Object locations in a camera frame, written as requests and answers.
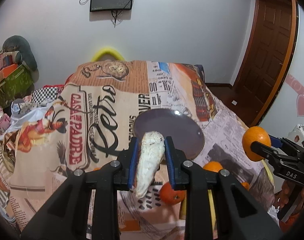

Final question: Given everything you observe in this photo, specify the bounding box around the yellow banana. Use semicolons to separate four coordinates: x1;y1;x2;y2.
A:
179;190;217;231

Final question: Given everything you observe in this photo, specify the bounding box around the small orange at right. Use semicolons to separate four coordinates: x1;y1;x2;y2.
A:
241;181;250;191

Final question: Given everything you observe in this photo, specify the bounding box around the orange under gripper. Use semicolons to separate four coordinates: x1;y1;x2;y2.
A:
159;182;186;206

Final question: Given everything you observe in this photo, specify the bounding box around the dark glass plate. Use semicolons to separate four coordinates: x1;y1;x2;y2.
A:
133;108;205;160

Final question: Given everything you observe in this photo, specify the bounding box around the brown wooden door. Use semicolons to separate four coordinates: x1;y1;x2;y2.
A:
233;0;297;127

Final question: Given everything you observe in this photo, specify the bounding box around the printed retro tablecloth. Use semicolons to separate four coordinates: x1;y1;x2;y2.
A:
0;61;274;237

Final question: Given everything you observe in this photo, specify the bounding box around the pink toy figure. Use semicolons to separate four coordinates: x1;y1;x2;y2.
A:
0;107;10;134

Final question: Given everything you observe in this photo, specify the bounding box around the checkered cloth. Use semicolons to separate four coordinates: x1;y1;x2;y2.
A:
31;86;63;105

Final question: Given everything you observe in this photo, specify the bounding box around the green storage box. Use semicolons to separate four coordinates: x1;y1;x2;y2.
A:
0;65;34;108

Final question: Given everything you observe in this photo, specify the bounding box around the grey plush toy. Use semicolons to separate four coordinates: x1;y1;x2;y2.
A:
2;35;37;72

